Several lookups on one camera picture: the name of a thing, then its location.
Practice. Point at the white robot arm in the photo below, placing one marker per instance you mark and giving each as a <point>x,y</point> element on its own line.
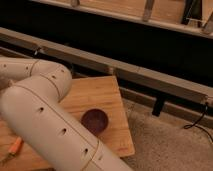
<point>19,69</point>

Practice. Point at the wooden table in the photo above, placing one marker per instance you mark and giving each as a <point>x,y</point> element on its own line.
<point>31,109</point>

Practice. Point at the dark purple bowl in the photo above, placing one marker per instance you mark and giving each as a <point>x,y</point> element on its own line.
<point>95,120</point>

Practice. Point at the orange carrot toy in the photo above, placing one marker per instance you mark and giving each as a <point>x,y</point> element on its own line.
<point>13,150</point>

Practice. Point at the grey metal rail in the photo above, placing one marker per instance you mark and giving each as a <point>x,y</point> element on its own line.
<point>163,83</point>

